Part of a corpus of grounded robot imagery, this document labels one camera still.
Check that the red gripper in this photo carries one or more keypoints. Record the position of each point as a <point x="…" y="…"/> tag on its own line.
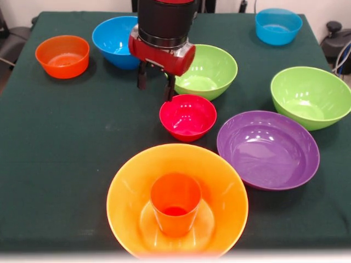
<point x="164" y="59"/>

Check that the small pink-red bowl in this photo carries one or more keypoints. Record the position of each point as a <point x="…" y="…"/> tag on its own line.
<point x="189" y="117"/>

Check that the green bowl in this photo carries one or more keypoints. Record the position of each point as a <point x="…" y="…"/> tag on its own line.
<point x="310" y="90"/>
<point x="214" y="71"/>

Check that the purple bowl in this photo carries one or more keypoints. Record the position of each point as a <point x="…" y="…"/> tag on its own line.
<point x="268" y="153"/>

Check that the large yellow-orange bowl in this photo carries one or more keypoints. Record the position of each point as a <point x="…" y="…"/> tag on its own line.
<point x="227" y="197"/>

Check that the orange cup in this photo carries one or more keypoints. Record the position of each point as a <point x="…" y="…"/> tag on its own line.
<point x="175" y="219"/>

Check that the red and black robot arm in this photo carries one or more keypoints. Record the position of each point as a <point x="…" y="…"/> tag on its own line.
<point x="164" y="22"/>

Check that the small orange bowl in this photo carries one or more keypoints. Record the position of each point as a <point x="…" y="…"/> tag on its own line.
<point x="63" y="68"/>

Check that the dark green table cloth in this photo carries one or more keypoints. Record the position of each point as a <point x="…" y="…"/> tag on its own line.
<point x="55" y="164"/>

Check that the small light blue bowl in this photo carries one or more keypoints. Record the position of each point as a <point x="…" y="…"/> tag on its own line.
<point x="278" y="35"/>

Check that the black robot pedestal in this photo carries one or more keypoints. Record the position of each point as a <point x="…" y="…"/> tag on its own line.
<point x="208" y="5"/>

